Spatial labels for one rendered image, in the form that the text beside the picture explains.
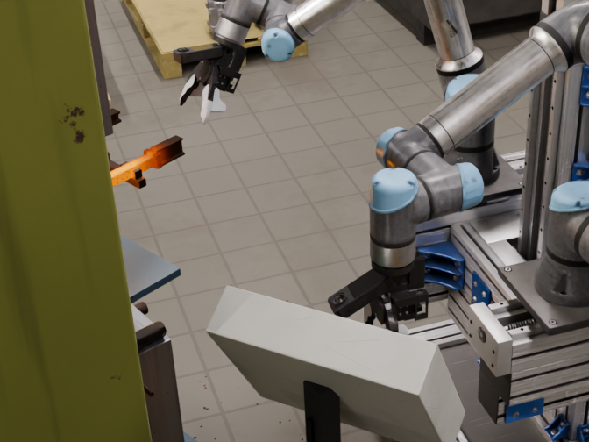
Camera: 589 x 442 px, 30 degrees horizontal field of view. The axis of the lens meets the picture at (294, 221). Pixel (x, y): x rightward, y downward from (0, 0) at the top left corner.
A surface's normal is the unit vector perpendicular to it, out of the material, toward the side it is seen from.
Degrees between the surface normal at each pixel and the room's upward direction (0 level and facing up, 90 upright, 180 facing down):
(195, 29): 0
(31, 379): 90
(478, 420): 0
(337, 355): 30
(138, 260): 0
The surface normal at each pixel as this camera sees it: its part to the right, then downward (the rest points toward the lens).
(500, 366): 0.30, 0.50
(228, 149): -0.04, -0.84
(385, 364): -0.27, -0.48
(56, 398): 0.61, 0.40
